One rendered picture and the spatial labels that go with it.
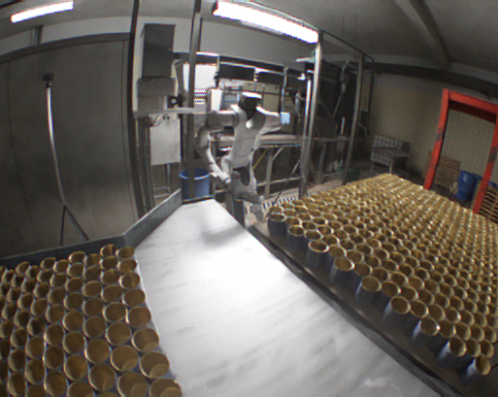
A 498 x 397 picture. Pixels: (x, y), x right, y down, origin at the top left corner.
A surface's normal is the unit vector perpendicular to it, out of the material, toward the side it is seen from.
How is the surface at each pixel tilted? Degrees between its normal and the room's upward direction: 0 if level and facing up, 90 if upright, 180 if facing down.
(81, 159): 90
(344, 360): 0
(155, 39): 90
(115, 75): 90
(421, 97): 90
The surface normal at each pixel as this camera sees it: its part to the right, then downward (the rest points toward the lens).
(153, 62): 0.53, 0.39
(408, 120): -0.84, 0.18
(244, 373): 0.07, -0.91
